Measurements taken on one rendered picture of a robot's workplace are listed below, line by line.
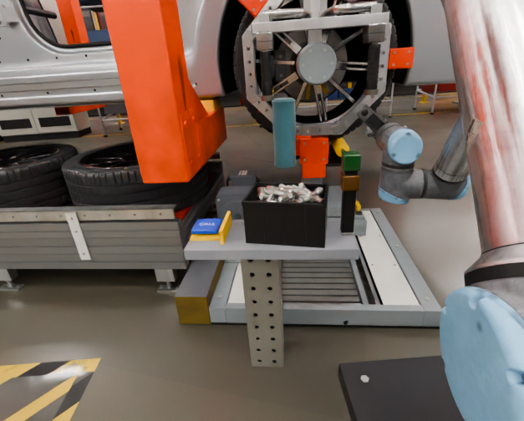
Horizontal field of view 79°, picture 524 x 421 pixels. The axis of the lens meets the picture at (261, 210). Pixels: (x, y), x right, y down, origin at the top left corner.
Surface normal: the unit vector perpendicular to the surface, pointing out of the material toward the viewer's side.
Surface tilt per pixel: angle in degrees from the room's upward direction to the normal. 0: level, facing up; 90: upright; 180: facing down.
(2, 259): 90
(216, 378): 0
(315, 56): 90
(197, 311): 90
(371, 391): 0
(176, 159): 90
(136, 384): 0
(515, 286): 65
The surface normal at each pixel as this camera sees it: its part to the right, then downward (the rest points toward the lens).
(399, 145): -0.07, 0.32
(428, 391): -0.06, -0.91
